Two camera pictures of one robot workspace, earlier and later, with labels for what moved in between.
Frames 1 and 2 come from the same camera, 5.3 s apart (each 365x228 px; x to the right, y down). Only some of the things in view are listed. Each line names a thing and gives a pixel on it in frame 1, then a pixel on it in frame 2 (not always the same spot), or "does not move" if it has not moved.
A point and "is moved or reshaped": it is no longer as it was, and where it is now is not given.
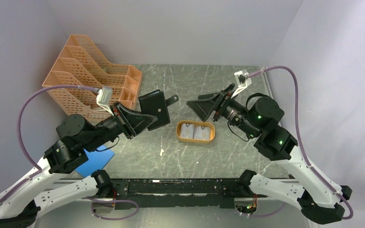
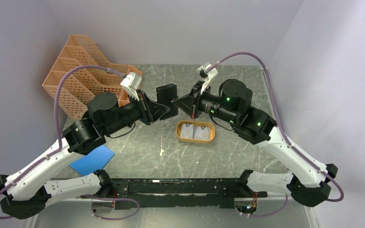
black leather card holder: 155,103 is moved or reshaped
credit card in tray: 201,132 does not move
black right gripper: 204,106 -> 185,102
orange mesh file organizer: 81,64 does not move
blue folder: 97,160 does not move
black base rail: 167,193 does not move
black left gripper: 130,122 -> 150,110
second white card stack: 187,132 does not move
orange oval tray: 195,131 does not move
